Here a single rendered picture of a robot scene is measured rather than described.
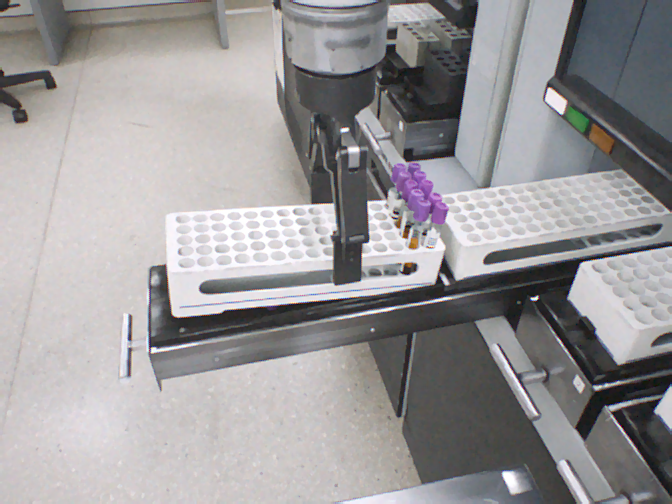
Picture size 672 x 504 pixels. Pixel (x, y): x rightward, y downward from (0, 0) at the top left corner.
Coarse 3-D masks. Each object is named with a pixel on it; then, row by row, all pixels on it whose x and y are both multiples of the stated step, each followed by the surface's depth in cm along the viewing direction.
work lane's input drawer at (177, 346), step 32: (608, 256) 69; (160, 288) 65; (416, 288) 65; (448, 288) 66; (480, 288) 67; (512, 288) 67; (544, 288) 68; (128, 320) 70; (160, 320) 61; (192, 320) 63; (224, 320) 63; (256, 320) 61; (288, 320) 63; (320, 320) 63; (352, 320) 64; (384, 320) 65; (416, 320) 66; (448, 320) 68; (128, 352) 66; (160, 352) 60; (192, 352) 61; (224, 352) 62; (256, 352) 63; (288, 352) 65; (160, 384) 64
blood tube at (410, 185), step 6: (408, 180) 63; (408, 186) 62; (414, 186) 62; (402, 192) 63; (408, 192) 62; (402, 198) 63; (408, 198) 63; (402, 204) 64; (402, 210) 64; (402, 216) 64; (396, 222) 65; (402, 222) 65; (402, 228) 65
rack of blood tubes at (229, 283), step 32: (192, 224) 62; (224, 224) 62; (256, 224) 64; (288, 224) 65; (320, 224) 64; (384, 224) 66; (192, 256) 58; (224, 256) 58; (256, 256) 59; (288, 256) 59; (320, 256) 60; (384, 256) 61; (416, 256) 62; (192, 288) 57; (224, 288) 63; (256, 288) 63; (288, 288) 61; (320, 288) 62; (352, 288) 63; (384, 288) 64
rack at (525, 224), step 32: (480, 192) 71; (512, 192) 72; (544, 192) 71; (576, 192) 72; (608, 192) 71; (640, 192) 72; (448, 224) 66; (480, 224) 67; (512, 224) 68; (544, 224) 67; (576, 224) 68; (608, 224) 66; (640, 224) 68; (448, 256) 67; (480, 256) 64; (512, 256) 70; (544, 256) 67; (576, 256) 69
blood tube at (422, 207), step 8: (424, 200) 60; (416, 208) 60; (424, 208) 59; (416, 216) 60; (424, 216) 60; (416, 224) 61; (416, 232) 61; (408, 240) 62; (416, 240) 62; (416, 248) 63; (408, 264) 64; (400, 272) 65; (408, 272) 64
